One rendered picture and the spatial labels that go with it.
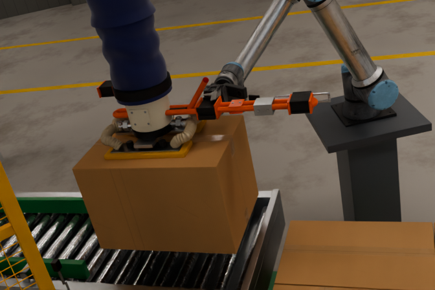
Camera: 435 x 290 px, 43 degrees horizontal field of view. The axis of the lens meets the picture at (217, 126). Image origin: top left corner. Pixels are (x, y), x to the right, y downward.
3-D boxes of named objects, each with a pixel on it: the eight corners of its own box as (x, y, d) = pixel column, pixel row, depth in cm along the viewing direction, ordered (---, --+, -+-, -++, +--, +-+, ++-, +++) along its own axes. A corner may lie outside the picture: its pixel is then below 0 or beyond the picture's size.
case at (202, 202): (100, 248, 235) (71, 168, 217) (138, 193, 268) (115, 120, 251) (236, 254, 215) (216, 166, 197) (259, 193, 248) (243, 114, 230)
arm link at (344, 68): (366, 83, 286) (362, 52, 278) (383, 95, 270) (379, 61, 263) (338, 92, 284) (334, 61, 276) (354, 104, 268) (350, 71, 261)
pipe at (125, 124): (104, 149, 219) (100, 136, 216) (129, 119, 240) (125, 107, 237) (184, 146, 208) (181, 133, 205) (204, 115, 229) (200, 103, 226)
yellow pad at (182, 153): (104, 160, 219) (101, 149, 216) (115, 147, 227) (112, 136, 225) (185, 158, 208) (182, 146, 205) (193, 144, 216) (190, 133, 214)
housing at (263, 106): (254, 116, 204) (252, 105, 202) (258, 108, 210) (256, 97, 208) (273, 115, 202) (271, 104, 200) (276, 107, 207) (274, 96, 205)
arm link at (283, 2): (290, -42, 244) (209, 88, 258) (301, -38, 233) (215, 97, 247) (310, -27, 249) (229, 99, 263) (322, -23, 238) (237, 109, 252)
